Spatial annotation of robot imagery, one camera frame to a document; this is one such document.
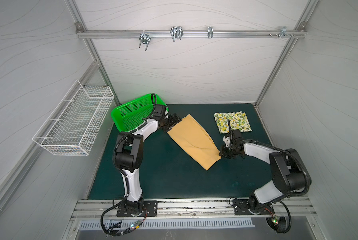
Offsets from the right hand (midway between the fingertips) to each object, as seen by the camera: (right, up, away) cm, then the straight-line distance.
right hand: (222, 150), depth 94 cm
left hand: (-27, +19, +2) cm, 33 cm away
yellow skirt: (-17, +6, +5) cm, 18 cm away
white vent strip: (-29, -30, -24) cm, 48 cm away
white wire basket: (-77, +16, -26) cm, 82 cm away
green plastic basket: (-66, +22, +17) cm, 72 cm away
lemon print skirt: (+15, +19, +14) cm, 28 cm away
